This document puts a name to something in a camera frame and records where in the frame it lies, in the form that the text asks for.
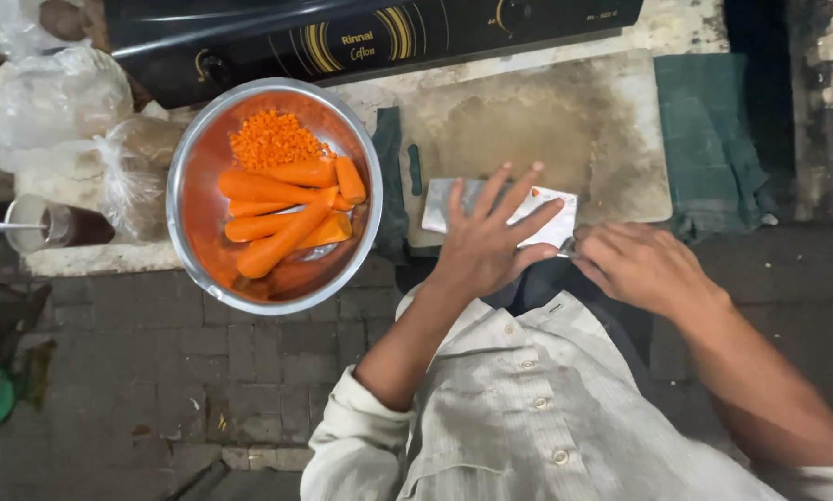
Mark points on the person's right hand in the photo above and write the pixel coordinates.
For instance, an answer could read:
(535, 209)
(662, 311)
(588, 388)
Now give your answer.
(646, 268)

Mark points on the person's left hand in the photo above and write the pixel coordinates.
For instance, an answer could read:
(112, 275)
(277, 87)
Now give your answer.
(482, 254)

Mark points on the person's right fingers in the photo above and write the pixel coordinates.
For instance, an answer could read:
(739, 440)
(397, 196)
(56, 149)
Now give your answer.
(597, 254)

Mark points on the steel cleaver knife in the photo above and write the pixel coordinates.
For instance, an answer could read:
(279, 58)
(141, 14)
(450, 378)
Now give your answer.
(443, 207)

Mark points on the worn white cutting board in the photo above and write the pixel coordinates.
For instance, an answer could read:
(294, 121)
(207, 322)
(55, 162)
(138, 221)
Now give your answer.
(528, 118)

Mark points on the folded green cloth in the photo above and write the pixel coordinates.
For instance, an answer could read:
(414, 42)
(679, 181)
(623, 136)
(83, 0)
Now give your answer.
(702, 132)

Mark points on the person's white striped shirt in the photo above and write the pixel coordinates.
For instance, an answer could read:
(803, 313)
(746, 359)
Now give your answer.
(514, 417)

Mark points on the dark green cloth under board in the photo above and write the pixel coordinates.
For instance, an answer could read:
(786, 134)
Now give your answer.
(390, 188)

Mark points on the black stove knob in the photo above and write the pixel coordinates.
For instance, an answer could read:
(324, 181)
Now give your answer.
(514, 12)
(215, 68)

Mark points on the heap of whole peeled carrots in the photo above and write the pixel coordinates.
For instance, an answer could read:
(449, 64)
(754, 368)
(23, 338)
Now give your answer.
(277, 233)

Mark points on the pile of diced carrot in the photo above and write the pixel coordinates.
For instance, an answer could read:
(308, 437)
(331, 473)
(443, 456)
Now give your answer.
(274, 139)

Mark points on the black gas stove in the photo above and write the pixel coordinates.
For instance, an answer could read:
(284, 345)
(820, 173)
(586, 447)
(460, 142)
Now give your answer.
(277, 28)

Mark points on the steel mixing bowl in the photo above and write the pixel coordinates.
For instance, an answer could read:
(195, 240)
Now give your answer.
(197, 181)

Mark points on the small knotted plastic bag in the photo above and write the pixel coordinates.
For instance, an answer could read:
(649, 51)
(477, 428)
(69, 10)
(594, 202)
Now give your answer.
(138, 174)

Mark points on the glass jar with dark sauce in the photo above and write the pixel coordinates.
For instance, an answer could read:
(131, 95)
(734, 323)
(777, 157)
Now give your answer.
(75, 226)

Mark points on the large clear plastic bag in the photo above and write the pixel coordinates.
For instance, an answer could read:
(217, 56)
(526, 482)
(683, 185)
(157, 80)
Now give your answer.
(48, 104)

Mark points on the crumpled clear plastic bag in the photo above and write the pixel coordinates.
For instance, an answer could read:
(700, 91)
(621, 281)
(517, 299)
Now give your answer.
(6, 21)

